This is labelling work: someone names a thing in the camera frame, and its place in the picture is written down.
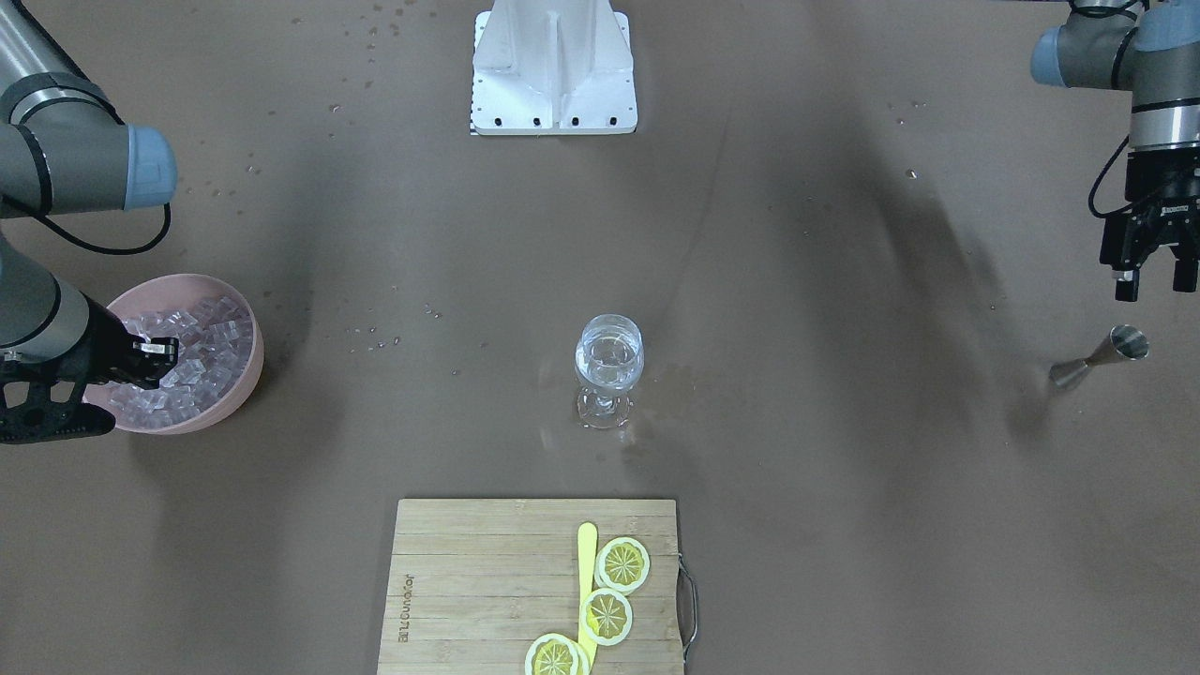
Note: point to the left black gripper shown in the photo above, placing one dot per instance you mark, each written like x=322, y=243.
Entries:
x=1162, y=180

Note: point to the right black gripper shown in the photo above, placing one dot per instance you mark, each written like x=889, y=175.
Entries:
x=101, y=354

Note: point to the steel jigger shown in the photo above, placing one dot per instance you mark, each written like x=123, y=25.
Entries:
x=1122, y=344

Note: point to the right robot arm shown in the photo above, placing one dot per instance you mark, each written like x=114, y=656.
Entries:
x=66, y=150

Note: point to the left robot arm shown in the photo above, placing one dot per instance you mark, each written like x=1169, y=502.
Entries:
x=1151, y=50

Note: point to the pink bowl of ice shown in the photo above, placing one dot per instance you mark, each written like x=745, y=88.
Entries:
x=221, y=355

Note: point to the clear wine glass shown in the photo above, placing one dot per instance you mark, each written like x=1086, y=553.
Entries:
x=609, y=362

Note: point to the bamboo cutting board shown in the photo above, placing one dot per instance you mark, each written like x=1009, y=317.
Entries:
x=473, y=582

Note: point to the yellow plastic knife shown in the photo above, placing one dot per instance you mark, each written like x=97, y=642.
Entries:
x=586, y=550

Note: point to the lemon slice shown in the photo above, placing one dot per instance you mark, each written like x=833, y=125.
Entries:
x=555, y=654
x=622, y=565
x=606, y=617

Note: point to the lemon slice middle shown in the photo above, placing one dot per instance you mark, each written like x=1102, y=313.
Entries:
x=606, y=617

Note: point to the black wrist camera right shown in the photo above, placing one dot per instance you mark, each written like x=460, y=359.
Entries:
x=41, y=418

